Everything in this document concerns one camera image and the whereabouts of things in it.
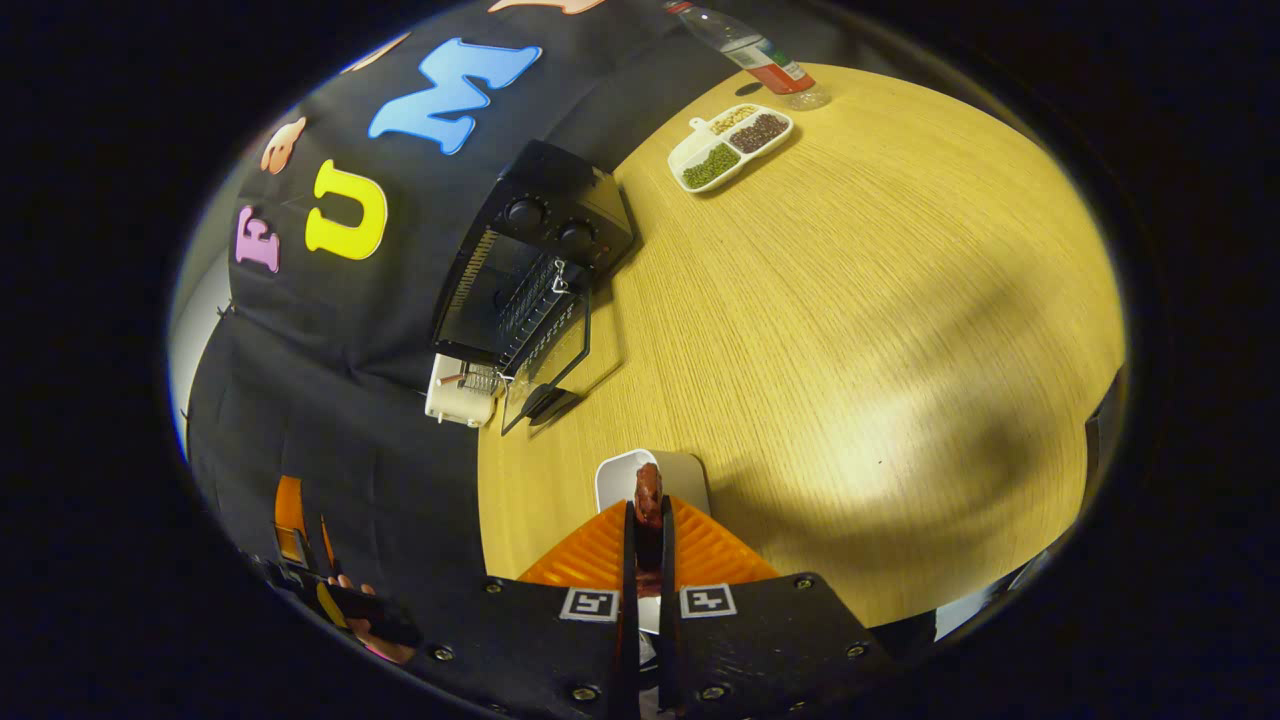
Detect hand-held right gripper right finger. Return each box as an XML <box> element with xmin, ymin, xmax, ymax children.
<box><xmin>655</xmin><ymin>495</ymin><xmax>901</xmax><ymax>720</ymax></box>

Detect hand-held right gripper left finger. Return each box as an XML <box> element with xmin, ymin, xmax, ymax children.
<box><xmin>430</xmin><ymin>498</ymin><xmax>641</xmax><ymax>720</ymax></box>

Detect reddish-brown sausage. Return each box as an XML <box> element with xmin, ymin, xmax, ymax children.
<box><xmin>633</xmin><ymin>462</ymin><xmax>665</xmax><ymax>601</ymax></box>

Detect black electric oven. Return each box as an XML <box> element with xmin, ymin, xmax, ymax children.
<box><xmin>430</xmin><ymin>140</ymin><xmax>638</xmax><ymax>436</ymax></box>

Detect white rectangular plate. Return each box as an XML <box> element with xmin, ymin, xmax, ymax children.
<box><xmin>595</xmin><ymin>450</ymin><xmax>713</xmax><ymax>636</ymax></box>

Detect white toaster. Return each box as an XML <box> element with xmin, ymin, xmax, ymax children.
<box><xmin>425</xmin><ymin>353</ymin><xmax>506</xmax><ymax>429</ymax></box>

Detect white divided dish of beans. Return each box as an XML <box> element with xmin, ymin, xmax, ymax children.
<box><xmin>667</xmin><ymin>103</ymin><xmax>796</xmax><ymax>193</ymax></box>

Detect clear bottle with red label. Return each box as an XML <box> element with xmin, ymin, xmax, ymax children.
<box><xmin>665</xmin><ymin>0</ymin><xmax>831</xmax><ymax>111</ymax></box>

